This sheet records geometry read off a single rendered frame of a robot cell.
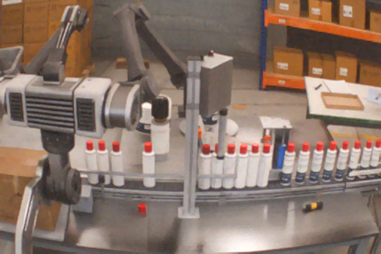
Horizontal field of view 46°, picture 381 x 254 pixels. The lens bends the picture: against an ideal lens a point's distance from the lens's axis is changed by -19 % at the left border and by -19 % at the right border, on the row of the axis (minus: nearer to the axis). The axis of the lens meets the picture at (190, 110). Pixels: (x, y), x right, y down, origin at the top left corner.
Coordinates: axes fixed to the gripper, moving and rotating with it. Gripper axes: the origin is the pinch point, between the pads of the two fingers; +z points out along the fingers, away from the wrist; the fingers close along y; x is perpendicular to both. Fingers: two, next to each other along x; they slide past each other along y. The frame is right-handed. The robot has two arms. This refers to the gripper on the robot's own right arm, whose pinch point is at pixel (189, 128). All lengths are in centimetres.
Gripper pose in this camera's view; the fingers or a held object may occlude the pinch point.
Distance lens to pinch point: 236.7
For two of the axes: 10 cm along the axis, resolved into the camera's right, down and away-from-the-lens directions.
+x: 0.4, 4.1, -9.1
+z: -0.1, 9.1, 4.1
